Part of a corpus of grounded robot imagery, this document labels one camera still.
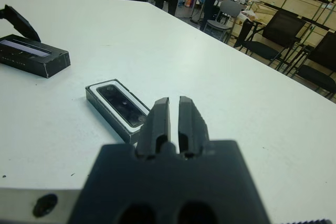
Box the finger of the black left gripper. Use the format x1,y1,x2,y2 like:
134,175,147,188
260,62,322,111
4,4,42,43

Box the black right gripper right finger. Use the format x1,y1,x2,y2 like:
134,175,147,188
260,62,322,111
177,95,211,158

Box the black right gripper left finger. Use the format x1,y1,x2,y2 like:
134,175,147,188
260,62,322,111
136,97,171,159

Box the black box lid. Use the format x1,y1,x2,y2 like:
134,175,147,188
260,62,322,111
0,34,71,79

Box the black slim camera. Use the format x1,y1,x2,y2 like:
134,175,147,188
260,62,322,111
96,83,148,128

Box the black box base white insert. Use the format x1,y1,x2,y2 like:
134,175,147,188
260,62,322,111
85,78,152,145

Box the grey plastic chair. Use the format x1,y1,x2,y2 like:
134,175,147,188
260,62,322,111
203,0,249,43

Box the white sneakers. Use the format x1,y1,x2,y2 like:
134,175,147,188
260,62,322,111
199,0,229,32

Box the black visitor chair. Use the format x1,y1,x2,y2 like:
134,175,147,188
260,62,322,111
296,31,336,100
233,8,308,65

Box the stack of plywood crates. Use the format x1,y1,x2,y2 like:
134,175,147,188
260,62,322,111
251,0,336,51

